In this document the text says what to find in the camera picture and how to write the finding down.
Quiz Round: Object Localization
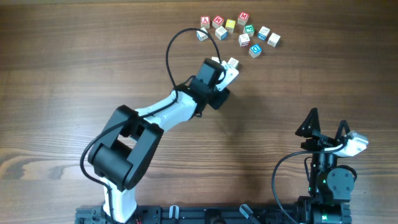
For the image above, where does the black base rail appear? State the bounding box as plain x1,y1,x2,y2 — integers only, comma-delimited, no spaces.
74,203,352,224

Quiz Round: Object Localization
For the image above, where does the white block centre row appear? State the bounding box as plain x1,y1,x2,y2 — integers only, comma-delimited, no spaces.
215,26,228,40

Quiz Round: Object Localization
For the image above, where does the camera cable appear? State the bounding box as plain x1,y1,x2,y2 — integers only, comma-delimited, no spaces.
271,143,346,224
165,27,223,91

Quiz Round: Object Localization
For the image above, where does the green letter block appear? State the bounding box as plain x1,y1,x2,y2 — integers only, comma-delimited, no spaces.
243,24,255,37

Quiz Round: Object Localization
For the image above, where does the left camera cable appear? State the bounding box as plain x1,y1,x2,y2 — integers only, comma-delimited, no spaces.
165,27,223,91

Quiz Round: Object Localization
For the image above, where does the white block blue side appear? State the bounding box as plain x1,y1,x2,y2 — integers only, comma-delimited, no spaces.
197,27,208,41

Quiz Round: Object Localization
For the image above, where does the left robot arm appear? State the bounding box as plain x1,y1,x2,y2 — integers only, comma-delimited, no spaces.
88,58,239,223

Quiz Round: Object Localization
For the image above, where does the right camera cable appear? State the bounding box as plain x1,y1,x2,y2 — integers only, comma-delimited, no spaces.
271,143,346,224

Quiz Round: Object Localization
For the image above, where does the plain wooden block right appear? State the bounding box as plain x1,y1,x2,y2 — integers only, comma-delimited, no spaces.
267,32,280,47

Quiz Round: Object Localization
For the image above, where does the blue letter D block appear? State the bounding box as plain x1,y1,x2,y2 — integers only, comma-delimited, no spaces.
249,44,262,58

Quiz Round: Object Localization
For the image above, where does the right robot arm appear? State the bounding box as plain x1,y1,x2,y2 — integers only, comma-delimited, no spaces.
295,108,356,224

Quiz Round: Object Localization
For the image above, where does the red letter M block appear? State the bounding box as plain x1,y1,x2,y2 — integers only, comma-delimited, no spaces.
238,11,249,26

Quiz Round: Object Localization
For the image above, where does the wooden block yellow side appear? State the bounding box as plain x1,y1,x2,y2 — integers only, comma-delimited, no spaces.
228,57,239,69

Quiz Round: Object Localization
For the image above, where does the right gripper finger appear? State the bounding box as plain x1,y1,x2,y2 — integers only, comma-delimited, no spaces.
335,120,351,139
295,108,321,138

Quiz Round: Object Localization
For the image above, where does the plain wooden block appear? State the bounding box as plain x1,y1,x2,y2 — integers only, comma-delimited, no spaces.
211,57,220,63
267,32,280,47

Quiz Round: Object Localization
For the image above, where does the red letter A block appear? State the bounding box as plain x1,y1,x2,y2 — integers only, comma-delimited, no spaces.
200,16,210,29

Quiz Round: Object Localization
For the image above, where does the yellow top block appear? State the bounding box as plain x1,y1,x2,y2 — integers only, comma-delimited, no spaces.
225,19,236,33

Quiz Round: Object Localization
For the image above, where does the white block red side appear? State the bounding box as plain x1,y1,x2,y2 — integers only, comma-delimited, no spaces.
238,34,250,47

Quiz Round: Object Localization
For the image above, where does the white block blue picture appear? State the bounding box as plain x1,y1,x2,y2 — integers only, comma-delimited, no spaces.
257,26,271,41

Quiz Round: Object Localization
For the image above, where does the plain wooden block left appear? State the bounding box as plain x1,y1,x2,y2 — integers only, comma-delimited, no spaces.
211,57,220,63

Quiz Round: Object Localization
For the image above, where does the red letter W block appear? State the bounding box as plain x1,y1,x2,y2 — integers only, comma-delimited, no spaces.
212,15,224,29

